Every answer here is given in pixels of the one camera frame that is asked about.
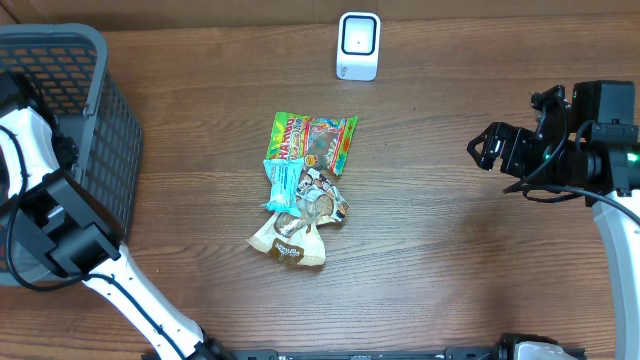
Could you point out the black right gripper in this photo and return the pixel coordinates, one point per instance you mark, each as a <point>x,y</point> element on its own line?
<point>516,139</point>

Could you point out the green Haribo candy bag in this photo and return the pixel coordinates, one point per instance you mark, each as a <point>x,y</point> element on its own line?
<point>322,143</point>

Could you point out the light teal snack bar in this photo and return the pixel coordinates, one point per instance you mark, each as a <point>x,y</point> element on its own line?
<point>284,176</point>

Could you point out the beige cookie bag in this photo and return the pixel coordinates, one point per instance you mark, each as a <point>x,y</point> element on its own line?
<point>295,240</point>

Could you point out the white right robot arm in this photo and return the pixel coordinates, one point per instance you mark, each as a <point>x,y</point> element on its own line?
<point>585,145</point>

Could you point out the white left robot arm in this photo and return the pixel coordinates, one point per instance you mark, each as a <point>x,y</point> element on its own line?
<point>66,230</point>

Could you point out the white barcode scanner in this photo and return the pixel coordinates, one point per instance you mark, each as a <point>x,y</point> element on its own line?
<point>357,54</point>

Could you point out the grey plastic basket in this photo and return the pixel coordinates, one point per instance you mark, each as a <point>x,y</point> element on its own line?
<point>67,65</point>

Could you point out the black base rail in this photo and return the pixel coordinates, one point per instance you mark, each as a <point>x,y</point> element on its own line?
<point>508,347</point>

